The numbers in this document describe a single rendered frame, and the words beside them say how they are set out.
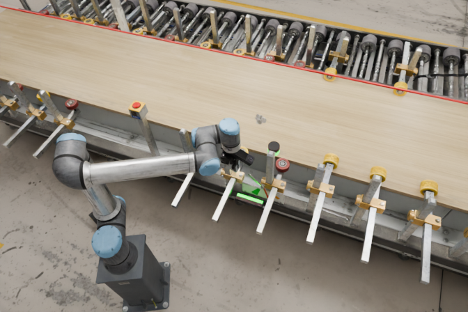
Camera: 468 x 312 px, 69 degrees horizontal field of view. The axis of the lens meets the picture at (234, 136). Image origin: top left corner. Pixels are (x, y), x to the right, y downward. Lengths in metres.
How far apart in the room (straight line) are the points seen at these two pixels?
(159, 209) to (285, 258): 1.07
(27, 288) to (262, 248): 1.72
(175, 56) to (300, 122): 1.11
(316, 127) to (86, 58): 1.82
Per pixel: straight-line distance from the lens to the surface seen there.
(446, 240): 2.30
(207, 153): 1.44
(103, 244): 1.94
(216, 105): 2.27
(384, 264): 2.81
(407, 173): 2.10
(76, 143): 1.57
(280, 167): 1.95
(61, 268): 3.01
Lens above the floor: 2.53
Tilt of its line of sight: 51 degrees down
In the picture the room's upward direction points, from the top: 5 degrees counter-clockwise
